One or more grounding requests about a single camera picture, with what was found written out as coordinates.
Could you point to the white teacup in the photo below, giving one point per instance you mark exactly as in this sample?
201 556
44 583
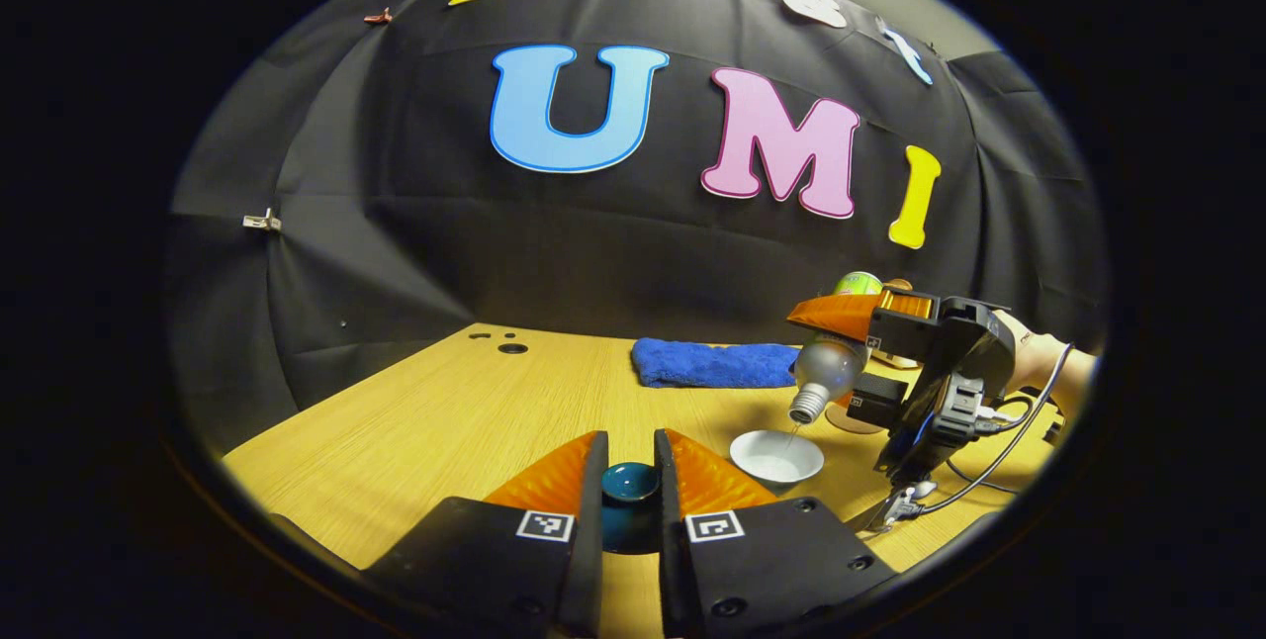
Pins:
767 466

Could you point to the white backdrop clip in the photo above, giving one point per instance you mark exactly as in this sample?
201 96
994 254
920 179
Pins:
262 221

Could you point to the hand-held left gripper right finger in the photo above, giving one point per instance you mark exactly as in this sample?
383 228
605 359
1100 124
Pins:
670 530

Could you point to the toast slice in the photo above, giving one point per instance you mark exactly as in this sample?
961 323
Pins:
898 284

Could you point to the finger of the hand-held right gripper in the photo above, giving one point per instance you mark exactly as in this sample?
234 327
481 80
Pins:
878 400
851 316

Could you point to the silver green water bottle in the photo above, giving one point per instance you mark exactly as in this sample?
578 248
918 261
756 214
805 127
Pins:
831 367

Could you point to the blue towel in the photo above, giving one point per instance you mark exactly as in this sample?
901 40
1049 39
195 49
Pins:
712 364

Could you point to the round brown coaster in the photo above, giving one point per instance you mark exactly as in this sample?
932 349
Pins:
856 421

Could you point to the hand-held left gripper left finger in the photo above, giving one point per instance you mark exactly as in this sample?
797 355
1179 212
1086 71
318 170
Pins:
590 530

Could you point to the red backdrop clip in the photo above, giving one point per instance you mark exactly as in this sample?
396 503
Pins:
378 16

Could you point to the black backdrop cloth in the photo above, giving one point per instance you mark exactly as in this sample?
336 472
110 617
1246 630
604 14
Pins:
593 253

